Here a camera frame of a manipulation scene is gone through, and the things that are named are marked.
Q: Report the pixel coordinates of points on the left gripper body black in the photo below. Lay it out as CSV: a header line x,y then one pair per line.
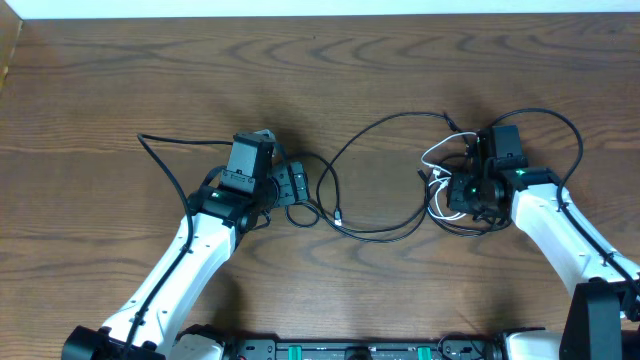
x,y
291,183

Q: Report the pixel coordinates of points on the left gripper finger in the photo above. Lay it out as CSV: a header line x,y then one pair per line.
x,y
285,184
300,181

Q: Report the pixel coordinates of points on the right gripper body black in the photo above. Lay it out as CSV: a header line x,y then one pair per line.
x,y
461,192

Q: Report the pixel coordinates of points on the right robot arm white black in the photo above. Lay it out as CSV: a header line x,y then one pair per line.
x,y
602,283

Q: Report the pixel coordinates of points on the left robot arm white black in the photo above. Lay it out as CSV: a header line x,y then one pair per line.
x,y
218,214

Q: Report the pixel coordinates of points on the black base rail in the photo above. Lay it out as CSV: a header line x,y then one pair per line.
x,y
375,350

